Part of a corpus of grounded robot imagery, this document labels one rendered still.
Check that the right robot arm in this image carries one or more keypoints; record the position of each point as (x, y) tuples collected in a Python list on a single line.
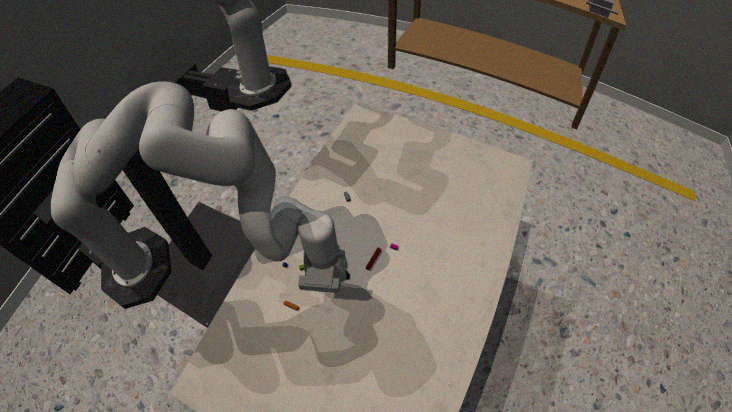
[(224, 157)]

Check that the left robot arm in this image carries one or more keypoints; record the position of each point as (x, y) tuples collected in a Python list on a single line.
[(245, 24)]

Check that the dark red rod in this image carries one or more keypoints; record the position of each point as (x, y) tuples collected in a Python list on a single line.
[(373, 258)]

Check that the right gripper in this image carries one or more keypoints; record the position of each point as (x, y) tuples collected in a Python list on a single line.
[(339, 268)]

